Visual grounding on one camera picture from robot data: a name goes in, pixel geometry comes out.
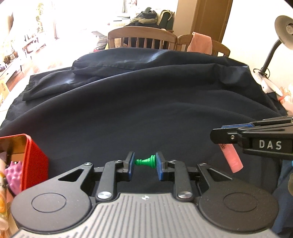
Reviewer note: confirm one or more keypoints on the low white tv console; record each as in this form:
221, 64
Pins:
20, 58

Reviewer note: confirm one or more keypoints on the pile of dark clothes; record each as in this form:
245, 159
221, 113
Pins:
149, 18

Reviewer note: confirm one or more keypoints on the dark navy table cloth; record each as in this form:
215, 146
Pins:
114, 101

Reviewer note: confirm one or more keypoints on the purple spiky sheep toy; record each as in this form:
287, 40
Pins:
13, 174

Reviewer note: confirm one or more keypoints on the green chess pawn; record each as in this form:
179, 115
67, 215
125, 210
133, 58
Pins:
150, 162

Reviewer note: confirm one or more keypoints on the grey desk lamp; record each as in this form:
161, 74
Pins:
276, 71

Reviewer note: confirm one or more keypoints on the orange white snack bag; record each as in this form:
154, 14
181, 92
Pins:
286, 98

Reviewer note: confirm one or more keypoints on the pink towel on chair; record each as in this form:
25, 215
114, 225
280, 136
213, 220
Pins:
201, 44

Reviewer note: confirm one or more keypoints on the wooden chair at right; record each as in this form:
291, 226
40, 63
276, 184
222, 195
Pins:
184, 40

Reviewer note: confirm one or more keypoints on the wooden chair with slats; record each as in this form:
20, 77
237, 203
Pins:
141, 37

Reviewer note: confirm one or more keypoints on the red metal tin box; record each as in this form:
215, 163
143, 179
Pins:
35, 164

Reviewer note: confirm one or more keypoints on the pink tube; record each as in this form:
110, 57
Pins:
231, 157

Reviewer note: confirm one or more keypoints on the white yellow cylindrical bottle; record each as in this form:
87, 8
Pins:
3, 203

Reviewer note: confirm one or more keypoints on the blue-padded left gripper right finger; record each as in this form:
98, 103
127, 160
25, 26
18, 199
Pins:
161, 167

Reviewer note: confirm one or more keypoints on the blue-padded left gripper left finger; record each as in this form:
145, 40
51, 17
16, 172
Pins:
128, 166

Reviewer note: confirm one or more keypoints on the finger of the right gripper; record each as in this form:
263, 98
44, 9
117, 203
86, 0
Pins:
238, 125
225, 135

